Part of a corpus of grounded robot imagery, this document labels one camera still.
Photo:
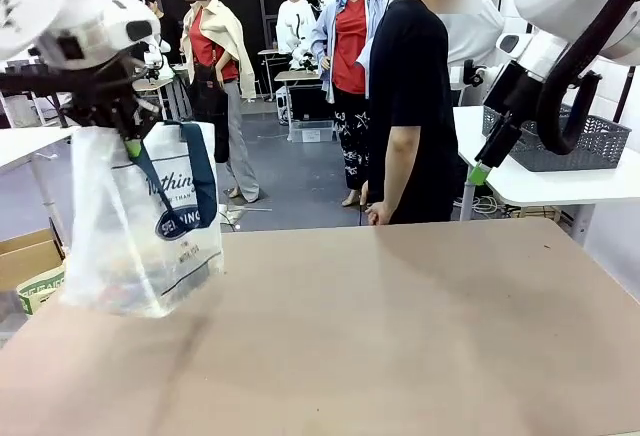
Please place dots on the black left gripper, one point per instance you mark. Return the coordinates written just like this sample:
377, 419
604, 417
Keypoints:
112, 106

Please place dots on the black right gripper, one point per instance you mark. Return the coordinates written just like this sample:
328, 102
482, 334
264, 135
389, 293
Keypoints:
507, 91

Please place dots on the large grey plastic basket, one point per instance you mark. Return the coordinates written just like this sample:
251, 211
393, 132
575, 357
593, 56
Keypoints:
590, 146

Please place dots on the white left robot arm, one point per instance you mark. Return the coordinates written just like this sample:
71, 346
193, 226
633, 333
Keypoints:
65, 1

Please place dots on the person's right forearm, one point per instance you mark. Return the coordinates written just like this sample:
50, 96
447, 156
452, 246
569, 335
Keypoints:
395, 181

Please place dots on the green and white paper bag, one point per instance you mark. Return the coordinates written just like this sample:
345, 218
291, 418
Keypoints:
40, 288

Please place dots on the person's right hand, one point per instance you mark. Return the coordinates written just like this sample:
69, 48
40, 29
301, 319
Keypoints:
381, 213

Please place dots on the large white table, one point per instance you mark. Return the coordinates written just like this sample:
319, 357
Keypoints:
540, 186

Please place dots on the brown cardboard box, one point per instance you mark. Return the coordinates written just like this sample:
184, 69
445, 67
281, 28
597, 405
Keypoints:
25, 261
542, 212

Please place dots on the white table with round leg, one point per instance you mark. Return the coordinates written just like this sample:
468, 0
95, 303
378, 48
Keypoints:
20, 146

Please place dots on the black-haired bystander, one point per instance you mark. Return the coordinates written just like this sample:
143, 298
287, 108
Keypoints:
167, 31

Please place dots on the person in black t-shirt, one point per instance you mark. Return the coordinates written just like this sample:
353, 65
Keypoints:
415, 56

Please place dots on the mannequin with beige jacket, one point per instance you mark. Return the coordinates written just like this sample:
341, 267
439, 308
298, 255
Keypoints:
220, 31

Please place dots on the white computer tower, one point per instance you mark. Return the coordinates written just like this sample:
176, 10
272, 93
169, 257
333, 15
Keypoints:
282, 103

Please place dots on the black tripod stand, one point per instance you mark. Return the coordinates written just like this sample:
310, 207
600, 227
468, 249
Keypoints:
624, 98

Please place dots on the small grey desk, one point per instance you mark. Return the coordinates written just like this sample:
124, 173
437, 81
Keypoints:
272, 52
295, 76

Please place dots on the clear lidded storage box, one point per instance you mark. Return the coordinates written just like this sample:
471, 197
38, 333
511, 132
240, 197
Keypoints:
310, 132

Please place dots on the mannequin with blue shirt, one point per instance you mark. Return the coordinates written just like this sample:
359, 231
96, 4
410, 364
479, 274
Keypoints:
350, 46

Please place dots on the black monitor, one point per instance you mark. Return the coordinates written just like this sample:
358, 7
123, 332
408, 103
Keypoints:
310, 103

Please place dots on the mannequin with white sweater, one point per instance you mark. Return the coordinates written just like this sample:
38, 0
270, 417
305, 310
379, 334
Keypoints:
292, 21

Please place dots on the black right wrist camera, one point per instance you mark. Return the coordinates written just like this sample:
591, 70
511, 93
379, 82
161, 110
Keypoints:
474, 73

